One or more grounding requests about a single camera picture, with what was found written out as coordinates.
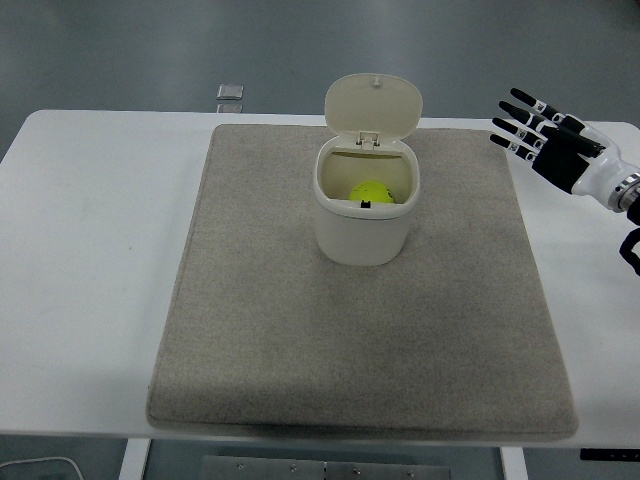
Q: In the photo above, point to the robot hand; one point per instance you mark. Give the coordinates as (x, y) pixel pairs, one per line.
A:
(597, 170)

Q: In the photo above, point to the yellow-green tennis ball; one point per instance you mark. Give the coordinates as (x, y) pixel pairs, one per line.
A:
(370, 192)

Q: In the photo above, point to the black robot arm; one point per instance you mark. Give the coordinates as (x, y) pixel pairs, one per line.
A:
(632, 205)

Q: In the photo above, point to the white bin with flip lid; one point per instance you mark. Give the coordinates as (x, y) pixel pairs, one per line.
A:
(360, 237)

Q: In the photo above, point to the black table control panel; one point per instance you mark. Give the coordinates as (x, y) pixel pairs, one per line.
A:
(610, 454)

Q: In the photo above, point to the white table leg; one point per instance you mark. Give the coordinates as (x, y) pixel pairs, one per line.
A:
(134, 460)
(512, 465)

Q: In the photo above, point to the grey felt mat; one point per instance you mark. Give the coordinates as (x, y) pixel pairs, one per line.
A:
(300, 325)

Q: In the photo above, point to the silver floor socket plate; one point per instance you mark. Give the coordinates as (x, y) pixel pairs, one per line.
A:
(230, 108)
(231, 91)

